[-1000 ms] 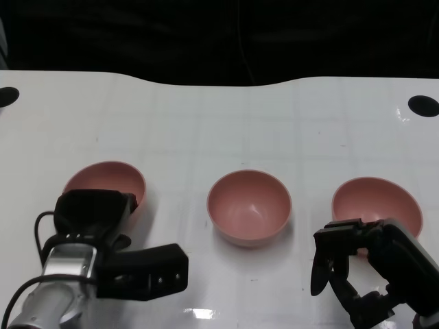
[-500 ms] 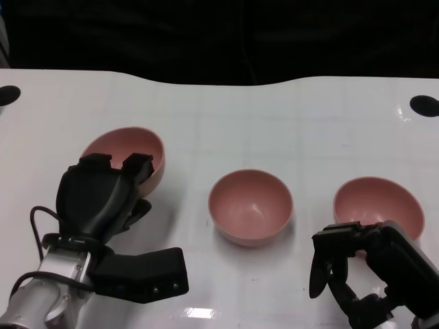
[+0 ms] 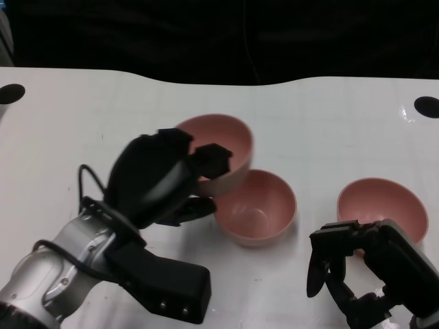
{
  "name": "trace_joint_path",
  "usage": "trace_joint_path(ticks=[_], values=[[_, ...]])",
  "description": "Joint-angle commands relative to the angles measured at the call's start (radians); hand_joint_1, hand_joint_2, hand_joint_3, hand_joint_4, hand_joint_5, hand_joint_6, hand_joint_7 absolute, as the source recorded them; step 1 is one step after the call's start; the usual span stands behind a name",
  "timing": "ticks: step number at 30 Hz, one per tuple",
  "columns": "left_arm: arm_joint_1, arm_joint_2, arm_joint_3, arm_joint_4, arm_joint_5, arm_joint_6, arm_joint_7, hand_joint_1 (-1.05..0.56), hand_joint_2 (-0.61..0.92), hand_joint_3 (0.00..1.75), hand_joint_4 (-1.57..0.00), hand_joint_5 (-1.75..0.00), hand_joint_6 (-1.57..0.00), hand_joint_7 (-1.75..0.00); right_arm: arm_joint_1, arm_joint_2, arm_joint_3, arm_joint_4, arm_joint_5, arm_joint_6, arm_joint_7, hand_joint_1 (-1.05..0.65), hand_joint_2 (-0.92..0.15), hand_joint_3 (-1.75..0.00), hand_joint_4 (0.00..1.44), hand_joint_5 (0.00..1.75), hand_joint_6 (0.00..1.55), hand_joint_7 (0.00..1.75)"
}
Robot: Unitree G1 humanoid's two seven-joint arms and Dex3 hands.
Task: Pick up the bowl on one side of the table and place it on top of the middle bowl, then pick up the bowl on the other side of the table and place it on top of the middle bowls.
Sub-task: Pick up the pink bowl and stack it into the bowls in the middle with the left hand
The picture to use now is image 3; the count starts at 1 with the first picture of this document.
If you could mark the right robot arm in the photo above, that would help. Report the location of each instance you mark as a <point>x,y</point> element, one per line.
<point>428,323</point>

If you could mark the pale grey panel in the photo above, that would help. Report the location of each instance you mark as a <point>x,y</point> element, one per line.
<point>5,34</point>

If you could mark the black backdrop cloth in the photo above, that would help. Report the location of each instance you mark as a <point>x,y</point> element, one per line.
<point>137,34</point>

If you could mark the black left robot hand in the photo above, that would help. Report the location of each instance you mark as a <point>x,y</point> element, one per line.
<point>147,178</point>

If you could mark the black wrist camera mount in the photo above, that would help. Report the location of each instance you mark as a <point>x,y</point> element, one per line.
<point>164,281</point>

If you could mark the pink plastic bowl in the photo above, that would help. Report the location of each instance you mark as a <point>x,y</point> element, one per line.
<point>380,202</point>
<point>226,137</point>
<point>257,212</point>

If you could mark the black round table grommet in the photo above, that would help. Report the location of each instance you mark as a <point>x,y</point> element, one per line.
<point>12,93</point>
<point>427,107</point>

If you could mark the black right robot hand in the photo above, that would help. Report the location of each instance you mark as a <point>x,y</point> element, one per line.
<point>394,267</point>

